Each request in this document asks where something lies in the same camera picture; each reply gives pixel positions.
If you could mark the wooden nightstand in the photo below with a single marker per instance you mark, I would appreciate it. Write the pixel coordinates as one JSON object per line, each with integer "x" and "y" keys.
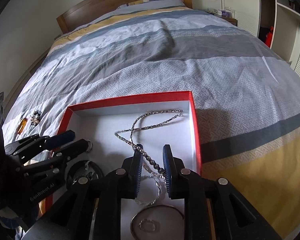
{"x": 230, "y": 20}

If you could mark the grey striped pillow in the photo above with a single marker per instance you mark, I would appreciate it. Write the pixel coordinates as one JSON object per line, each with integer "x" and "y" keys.
{"x": 165, "y": 2}

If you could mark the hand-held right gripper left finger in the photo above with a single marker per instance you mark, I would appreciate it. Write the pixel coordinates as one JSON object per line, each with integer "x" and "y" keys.
{"x": 138, "y": 170}

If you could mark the white wardrobe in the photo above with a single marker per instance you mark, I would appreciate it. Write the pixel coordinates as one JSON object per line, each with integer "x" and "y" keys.
{"x": 240, "y": 5}

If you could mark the person's left hand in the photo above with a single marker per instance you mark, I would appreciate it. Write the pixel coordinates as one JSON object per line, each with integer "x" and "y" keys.
{"x": 5, "y": 216}

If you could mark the orange amber bangle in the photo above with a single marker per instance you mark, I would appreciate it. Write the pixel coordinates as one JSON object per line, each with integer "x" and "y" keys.
{"x": 22, "y": 127}

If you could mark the wooden headboard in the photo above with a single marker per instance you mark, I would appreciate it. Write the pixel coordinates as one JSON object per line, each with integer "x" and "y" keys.
{"x": 115, "y": 7}

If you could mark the red jewelry box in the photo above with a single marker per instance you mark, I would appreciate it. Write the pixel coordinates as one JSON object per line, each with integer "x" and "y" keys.
{"x": 127, "y": 98}

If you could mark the brown translucent bangle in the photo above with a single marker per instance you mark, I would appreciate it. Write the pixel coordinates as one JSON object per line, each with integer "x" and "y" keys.
{"x": 96, "y": 166}

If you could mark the twisted silver bangle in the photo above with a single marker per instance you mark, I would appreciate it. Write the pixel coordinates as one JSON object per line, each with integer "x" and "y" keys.
{"x": 150, "y": 202}

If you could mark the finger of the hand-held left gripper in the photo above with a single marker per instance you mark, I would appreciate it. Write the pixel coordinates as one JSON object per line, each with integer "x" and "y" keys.
{"x": 75, "y": 147}
{"x": 65, "y": 136}

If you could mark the thin silver bangle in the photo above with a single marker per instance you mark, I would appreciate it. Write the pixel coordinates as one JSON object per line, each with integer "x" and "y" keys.
{"x": 157, "y": 205}

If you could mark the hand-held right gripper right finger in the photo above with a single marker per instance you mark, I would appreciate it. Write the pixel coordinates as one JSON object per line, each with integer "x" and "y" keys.
{"x": 167, "y": 170}

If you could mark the red object on shelf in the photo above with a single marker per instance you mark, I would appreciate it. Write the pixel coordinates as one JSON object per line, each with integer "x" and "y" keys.
{"x": 268, "y": 36}

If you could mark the striped bed cover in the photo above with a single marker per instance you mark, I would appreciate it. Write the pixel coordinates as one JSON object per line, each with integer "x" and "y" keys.
{"x": 190, "y": 55}

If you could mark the small purple box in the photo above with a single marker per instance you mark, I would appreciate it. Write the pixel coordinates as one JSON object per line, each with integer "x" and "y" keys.
{"x": 226, "y": 13}

